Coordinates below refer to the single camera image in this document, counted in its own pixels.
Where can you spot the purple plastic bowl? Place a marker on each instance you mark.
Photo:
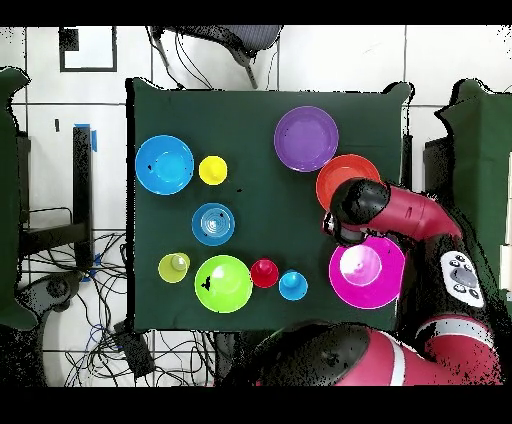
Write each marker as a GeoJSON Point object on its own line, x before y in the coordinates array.
{"type": "Point", "coordinates": [306, 139]}

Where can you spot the red plastic cup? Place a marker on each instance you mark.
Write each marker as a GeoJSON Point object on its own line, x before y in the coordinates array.
{"type": "Point", "coordinates": [264, 274]}

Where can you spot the orange plastic bowl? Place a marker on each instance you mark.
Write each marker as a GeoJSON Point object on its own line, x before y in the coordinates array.
{"type": "Point", "coordinates": [332, 176]}

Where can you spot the black metal frame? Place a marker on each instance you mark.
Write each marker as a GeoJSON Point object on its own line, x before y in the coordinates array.
{"type": "Point", "coordinates": [438, 168]}
{"type": "Point", "coordinates": [82, 180]}

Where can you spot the translucent yellow-green plastic cup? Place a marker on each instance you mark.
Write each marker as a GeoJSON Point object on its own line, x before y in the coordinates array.
{"type": "Point", "coordinates": [170, 272]}

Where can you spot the black floor device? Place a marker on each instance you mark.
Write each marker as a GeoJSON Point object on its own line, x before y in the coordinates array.
{"type": "Point", "coordinates": [52, 290]}

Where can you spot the pink plastic bowl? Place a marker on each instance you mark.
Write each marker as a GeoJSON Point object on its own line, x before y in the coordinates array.
{"type": "Point", "coordinates": [372, 292]}

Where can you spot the large light blue bowl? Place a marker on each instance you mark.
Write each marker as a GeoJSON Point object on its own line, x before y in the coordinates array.
{"type": "Point", "coordinates": [164, 164]}

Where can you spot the dark green table cloth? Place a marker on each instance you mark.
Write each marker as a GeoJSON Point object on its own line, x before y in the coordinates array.
{"type": "Point", "coordinates": [264, 200]}

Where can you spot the green cloth side table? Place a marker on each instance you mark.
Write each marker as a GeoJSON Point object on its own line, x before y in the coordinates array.
{"type": "Point", "coordinates": [8, 200]}
{"type": "Point", "coordinates": [480, 160]}

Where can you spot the blue plastic cup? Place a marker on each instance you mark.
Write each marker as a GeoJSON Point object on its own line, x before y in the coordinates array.
{"type": "Point", "coordinates": [293, 286]}

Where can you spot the black power strip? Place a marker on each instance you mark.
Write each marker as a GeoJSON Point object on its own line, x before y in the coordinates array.
{"type": "Point", "coordinates": [134, 352]}

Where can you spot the small dark blue bowl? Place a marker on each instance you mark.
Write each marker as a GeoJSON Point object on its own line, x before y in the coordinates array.
{"type": "Point", "coordinates": [213, 224]}

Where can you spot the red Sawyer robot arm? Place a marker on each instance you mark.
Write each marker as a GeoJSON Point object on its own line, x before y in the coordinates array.
{"type": "Point", "coordinates": [420, 216]}

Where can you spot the grey office chair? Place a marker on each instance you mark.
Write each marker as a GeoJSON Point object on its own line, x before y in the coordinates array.
{"type": "Point", "coordinates": [256, 38]}

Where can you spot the green plastic bowl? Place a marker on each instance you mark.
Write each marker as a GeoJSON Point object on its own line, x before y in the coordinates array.
{"type": "Point", "coordinates": [228, 292]}

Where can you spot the yellow plastic cup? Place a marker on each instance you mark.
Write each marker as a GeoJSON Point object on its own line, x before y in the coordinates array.
{"type": "Point", "coordinates": [213, 170]}

